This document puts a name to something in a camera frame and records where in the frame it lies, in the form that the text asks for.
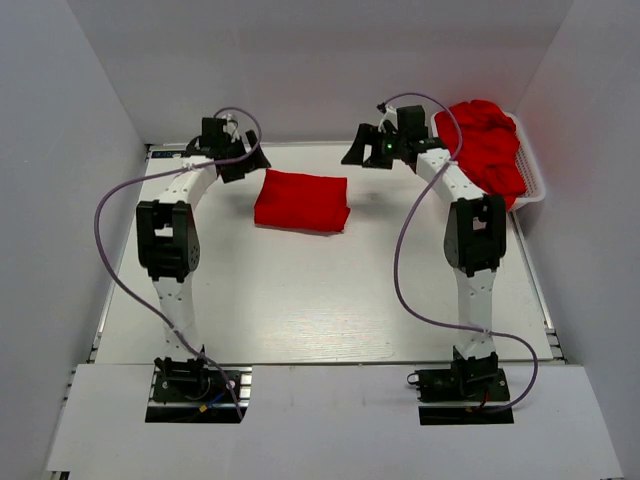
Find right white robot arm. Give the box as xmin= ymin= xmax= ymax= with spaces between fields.
xmin=341 ymin=103 xmax=506 ymax=403

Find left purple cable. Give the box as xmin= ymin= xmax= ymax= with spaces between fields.
xmin=93 ymin=106 xmax=263 ymax=422

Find blue label sticker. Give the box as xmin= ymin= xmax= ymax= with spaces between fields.
xmin=150 ymin=150 xmax=185 ymax=159

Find purple cable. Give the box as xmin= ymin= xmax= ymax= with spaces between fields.
xmin=374 ymin=91 xmax=540 ymax=413
xmin=93 ymin=106 xmax=263 ymax=422

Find red t shirt pile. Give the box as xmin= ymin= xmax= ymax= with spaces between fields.
xmin=435 ymin=100 xmax=526 ymax=208

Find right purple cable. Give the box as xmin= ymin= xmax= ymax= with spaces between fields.
xmin=374 ymin=91 xmax=540 ymax=413

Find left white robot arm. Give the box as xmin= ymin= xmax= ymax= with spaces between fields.
xmin=135 ymin=113 xmax=271 ymax=362

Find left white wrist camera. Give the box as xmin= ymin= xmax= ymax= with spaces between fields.
xmin=220 ymin=113 xmax=241 ymax=143

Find white plastic basket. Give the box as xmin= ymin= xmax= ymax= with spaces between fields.
xmin=431 ymin=108 xmax=546 ymax=212

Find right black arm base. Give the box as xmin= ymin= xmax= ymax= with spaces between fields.
xmin=406 ymin=368 xmax=514 ymax=426

